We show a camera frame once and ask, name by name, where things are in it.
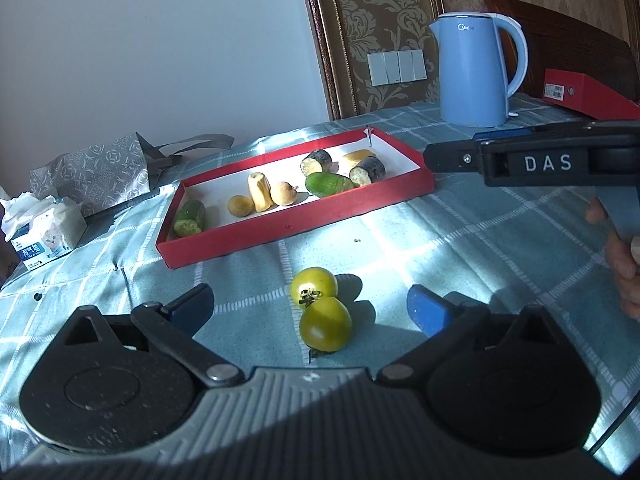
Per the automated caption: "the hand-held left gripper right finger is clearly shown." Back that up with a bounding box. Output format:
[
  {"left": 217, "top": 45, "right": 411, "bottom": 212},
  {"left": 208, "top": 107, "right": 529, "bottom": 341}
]
[{"left": 375, "top": 284, "right": 581, "bottom": 387}]

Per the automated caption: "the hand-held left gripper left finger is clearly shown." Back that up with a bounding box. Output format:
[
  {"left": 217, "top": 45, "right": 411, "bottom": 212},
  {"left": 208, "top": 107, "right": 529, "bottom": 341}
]
[{"left": 62, "top": 282, "right": 246, "bottom": 389}]

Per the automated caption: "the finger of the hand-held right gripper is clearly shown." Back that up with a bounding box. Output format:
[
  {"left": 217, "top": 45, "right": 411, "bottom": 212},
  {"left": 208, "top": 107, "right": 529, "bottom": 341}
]
[
  {"left": 423, "top": 139, "right": 484, "bottom": 174},
  {"left": 472, "top": 127, "right": 537, "bottom": 142}
]

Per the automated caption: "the green tomato with stem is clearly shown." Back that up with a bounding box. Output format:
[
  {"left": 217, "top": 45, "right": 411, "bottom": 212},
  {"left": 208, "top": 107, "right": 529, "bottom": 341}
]
[{"left": 291, "top": 266, "right": 339, "bottom": 308}]

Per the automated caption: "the yellow cone-shaped squash piece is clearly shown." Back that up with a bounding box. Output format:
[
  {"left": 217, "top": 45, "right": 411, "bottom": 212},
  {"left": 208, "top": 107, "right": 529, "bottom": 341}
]
[{"left": 247, "top": 172, "right": 275, "bottom": 213}]

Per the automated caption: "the red cardboard box tray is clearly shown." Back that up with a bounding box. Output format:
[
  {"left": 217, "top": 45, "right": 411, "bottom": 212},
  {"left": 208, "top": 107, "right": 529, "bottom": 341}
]
[{"left": 155, "top": 127, "right": 436, "bottom": 271}]

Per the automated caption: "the person's right hand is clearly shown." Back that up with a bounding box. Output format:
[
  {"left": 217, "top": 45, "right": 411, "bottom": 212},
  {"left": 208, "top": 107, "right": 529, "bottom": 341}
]
[{"left": 584, "top": 197, "right": 640, "bottom": 320}]

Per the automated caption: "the light blue electric kettle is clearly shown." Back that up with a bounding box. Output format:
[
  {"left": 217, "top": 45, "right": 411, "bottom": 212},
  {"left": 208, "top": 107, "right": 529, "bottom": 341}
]
[{"left": 429, "top": 11, "right": 529, "bottom": 128}]

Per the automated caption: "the dark eggplant piece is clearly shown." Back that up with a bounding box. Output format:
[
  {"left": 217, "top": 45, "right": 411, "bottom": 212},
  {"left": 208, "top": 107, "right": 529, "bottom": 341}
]
[
  {"left": 349, "top": 156, "right": 387, "bottom": 187},
  {"left": 300, "top": 149, "right": 335, "bottom": 178}
]

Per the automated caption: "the red box with label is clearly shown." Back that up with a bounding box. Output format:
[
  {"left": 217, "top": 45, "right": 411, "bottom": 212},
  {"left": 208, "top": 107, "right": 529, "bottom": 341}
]
[{"left": 542, "top": 67, "right": 640, "bottom": 121}]

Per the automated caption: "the yellow squash chunk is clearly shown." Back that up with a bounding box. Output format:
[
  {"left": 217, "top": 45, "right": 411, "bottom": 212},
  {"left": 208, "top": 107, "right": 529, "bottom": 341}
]
[{"left": 340, "top": 149, "right": 377, "bottom": 171}]

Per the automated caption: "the small round potato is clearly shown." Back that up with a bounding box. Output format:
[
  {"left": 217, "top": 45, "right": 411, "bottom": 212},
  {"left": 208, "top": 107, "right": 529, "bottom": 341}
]
[{"left": 227, "top": 195, "right": 255, "bottom": 218}]

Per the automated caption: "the flat green cucumber piece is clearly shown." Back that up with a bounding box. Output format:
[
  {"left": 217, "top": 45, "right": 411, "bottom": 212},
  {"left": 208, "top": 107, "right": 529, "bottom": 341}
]
[{"left": 305, "top": 172, "right": 355, "bottom": 198}]

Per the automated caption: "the round brown fruit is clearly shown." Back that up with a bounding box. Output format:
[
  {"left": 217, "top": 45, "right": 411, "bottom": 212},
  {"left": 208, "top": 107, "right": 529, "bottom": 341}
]
[{"left": 270, "top": 181, "right": 299, "bottom": 207}]

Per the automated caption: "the white tissue pack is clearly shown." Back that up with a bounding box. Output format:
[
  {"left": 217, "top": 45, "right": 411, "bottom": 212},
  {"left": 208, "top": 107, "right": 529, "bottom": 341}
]
[{"left": 0, "top": 185, "right": 88, "bottom": 272}]

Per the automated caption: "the grey patterned gift bag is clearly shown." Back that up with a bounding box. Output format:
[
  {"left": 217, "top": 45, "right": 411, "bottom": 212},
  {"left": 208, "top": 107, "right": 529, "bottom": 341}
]
[{"left": 29, "top": 132, "right": 235, "bottom": 218}]

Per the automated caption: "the white wall switch panel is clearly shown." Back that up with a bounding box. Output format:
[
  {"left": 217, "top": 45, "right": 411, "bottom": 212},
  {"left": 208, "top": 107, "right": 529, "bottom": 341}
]
[{"left": 367, "top": 49, "right": 427, "bottom": 86}]

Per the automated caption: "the black cable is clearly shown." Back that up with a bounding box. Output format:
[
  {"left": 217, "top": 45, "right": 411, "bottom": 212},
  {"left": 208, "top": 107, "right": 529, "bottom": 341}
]
[{"left": 587, "top": 390, "right": 633, "bottom": 458}]

